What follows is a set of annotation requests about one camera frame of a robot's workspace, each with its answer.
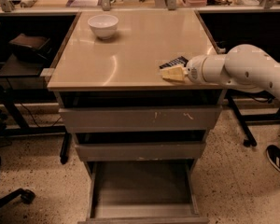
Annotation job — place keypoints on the black table leg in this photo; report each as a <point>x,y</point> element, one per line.
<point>249,140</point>

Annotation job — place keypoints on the white ceramic bowl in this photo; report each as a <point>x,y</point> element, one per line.
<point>103,26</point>

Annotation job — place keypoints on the black box on shelf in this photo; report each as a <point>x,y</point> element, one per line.
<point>32,49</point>

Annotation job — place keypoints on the grey open bottom drawer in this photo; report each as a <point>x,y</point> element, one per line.
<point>142,192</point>

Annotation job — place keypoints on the grey middle drawer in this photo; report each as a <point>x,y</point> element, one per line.
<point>140,151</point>

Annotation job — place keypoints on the grey drawer cabinet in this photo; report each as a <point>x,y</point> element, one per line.
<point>123,71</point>

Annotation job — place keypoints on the blue rxbar blueberry wrapper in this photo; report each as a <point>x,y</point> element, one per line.
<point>179,60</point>

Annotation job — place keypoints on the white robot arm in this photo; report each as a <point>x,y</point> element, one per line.
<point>244,68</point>

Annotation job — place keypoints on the grey top drawer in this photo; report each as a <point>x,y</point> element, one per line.
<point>139,119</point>

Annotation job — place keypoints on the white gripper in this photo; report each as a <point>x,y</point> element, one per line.
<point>194,70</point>

